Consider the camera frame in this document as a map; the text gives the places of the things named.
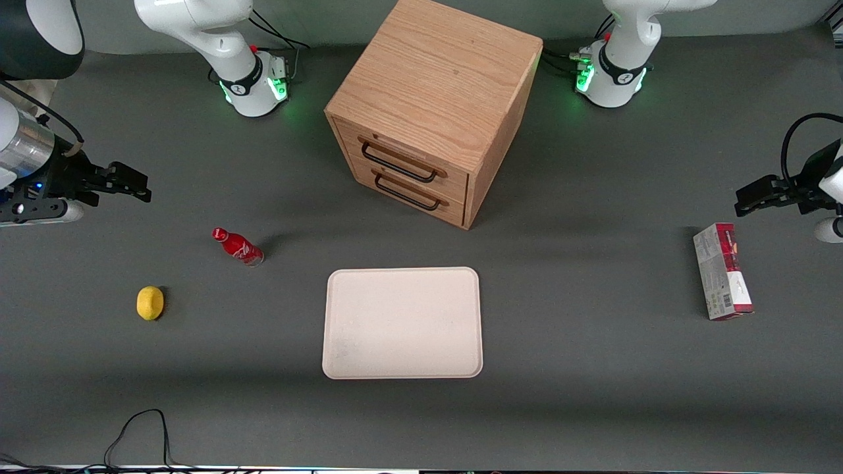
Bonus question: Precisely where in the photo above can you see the red and grey carton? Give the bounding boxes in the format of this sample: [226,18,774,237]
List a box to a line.
[693,223,755,321]

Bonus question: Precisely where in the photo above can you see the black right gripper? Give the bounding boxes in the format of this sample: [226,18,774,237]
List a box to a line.
[0,150,152,206]

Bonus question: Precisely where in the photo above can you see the wooden drawer with narrow front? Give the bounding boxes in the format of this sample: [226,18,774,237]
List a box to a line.
[342,158,467,228]

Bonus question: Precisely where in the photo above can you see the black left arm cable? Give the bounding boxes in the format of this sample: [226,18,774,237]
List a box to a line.
[781,113,843,192]

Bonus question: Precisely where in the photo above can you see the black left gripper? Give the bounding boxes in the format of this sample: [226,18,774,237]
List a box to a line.
[736,140,842,217]

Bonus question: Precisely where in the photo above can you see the oak wooden drawer cabinet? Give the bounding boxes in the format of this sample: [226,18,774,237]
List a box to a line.
[325,0,544,230]

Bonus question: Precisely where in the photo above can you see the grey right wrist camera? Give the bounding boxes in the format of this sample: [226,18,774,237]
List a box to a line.
[0,199,85,228]

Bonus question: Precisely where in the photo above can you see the black base cables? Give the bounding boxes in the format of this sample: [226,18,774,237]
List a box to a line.
[540,13,616,76]
[250,10,310,86]

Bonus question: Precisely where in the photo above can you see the long black drawer handle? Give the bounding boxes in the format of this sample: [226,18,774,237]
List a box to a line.
[361,137,449,184]

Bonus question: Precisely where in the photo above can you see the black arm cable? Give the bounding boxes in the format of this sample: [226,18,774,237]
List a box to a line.
[781,113,843,192]
[0,79,85,157]

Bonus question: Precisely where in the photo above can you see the black right base cables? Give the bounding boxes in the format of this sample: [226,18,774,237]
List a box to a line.
[250,10,310,86]

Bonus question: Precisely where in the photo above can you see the red cola bottle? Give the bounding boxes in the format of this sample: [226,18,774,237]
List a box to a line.
[211,227,265,267]

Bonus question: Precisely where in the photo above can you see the wooden drawer with wide front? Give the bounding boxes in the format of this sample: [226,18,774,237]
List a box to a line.
[331,116,470,205]

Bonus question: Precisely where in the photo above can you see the beige rectangular tray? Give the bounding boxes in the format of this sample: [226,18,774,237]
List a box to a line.
[322,267,483,380]

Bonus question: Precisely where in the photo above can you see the short black drawer handle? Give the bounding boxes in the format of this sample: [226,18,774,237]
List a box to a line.
[372,168,450,213]

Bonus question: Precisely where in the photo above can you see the black left base cables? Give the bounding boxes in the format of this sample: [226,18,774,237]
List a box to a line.
[540,13,616,76]

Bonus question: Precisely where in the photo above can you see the yellow lemon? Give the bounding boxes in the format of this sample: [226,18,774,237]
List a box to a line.
[136,286,165,321]

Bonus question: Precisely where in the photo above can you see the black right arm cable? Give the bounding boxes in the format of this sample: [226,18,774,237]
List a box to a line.
[0,79,85,157]

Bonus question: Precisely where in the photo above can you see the black looped table cable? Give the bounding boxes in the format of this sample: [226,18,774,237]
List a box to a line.
[104,409,198,471]

